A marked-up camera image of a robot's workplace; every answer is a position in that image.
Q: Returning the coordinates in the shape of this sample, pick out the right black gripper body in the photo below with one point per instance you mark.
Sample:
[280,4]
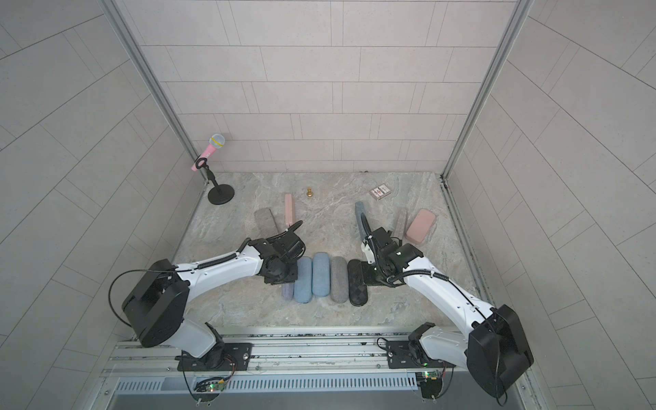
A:
[381,274]

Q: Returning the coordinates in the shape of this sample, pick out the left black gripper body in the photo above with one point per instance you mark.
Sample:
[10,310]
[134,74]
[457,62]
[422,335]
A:
[287,273]

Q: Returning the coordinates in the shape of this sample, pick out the black tan case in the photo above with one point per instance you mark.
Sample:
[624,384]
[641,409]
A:
[357,289]

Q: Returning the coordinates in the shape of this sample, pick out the purple fabric glasses case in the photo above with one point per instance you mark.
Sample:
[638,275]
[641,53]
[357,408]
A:
[287,291]

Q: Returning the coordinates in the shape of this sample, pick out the tan blue glasses case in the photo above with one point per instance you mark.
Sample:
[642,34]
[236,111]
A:
[303,292]

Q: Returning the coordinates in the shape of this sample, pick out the blue case pink glasses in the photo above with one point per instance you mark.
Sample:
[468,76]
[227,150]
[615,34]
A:
[321,285]

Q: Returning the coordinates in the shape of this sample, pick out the pink grey case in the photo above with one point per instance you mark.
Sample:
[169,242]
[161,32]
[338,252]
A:
[290,218]

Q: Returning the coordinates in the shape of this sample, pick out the beige glasses case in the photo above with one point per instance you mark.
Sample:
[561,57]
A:
[339,280]

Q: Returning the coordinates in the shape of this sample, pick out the teal folding glasses case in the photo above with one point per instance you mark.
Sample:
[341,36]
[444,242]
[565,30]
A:
[400,226]

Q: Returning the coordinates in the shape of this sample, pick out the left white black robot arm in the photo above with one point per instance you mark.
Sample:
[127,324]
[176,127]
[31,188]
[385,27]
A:
[155,308]

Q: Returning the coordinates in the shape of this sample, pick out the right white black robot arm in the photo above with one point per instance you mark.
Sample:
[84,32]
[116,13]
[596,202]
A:
[490,342]

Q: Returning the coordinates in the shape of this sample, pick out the small pink card box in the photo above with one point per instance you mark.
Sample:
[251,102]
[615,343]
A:
[380,192]

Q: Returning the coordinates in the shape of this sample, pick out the black microphone stand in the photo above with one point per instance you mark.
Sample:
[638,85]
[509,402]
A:
[219,194]

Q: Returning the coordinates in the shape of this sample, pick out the pink toy microphone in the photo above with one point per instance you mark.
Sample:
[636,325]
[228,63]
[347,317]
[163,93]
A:
[216,142]

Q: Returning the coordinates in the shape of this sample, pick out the right circuit board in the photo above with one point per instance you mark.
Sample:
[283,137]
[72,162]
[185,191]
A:
[430,385]

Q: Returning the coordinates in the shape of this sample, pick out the circuit board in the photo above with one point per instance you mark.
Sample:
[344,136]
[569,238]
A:
[213,385]
[430,385]

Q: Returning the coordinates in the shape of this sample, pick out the left circuit board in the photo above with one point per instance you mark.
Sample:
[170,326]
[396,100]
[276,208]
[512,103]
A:
[213,385]

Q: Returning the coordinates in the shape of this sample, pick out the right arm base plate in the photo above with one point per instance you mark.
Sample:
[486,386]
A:
[400,355]

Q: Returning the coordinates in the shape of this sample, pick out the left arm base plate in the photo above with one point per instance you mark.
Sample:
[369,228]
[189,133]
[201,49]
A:
[225,357]

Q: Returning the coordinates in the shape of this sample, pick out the aluminium rail frame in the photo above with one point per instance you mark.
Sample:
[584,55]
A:
[305,367]

